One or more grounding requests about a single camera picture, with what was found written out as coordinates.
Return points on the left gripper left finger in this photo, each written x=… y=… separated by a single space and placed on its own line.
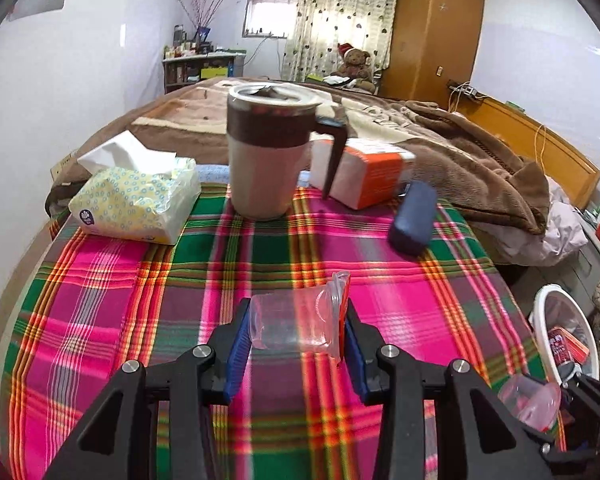
x=117 y=436

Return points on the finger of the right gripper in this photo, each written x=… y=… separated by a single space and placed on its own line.
x=582 y=397
x=546 y=444

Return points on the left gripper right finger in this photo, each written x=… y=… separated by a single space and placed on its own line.
x=477 y=437

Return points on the pink clear plastic cup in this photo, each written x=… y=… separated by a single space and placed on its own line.
x=531 y=401

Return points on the white round trash bin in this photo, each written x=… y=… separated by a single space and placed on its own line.
x=565 y=334

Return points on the red flat card box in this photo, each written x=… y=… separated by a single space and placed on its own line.
x=566 y=347

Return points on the clear plastic bin liner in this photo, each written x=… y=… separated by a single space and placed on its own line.
x=570 y=334

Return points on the grey bedside drawer cabinet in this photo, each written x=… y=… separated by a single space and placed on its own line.
x=579 y=273

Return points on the plaid pink green tablecloth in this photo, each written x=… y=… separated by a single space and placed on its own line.
x=96 y=302

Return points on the white bed sheet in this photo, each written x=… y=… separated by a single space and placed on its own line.
x=563 y=236

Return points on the dark blue glasses case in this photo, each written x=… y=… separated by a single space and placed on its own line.
x=411 y=230

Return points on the wooden bed headboard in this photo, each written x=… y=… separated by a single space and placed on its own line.
x=560 y=160

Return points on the soft pack of tissues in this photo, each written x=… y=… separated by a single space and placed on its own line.
x=135 y=193

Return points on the orange white cardboard box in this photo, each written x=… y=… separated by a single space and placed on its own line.
x=370 y=172

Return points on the brown fleece blanket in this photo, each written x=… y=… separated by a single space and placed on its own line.
x=474 y=170

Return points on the brown beige lidded mug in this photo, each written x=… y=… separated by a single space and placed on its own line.
x=268 y=132

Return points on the brown teddy bear santa hat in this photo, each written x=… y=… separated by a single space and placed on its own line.
x=355 y=67

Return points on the grey shelf with clutter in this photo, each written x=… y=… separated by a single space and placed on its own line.
x=190 y=69

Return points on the orange wooden wardrobe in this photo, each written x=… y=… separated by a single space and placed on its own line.
x=434 y=44

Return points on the patterned window curtain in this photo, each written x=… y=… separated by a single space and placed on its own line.
x=322 y=26

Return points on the small bright window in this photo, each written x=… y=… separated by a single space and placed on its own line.
x=269 y=19

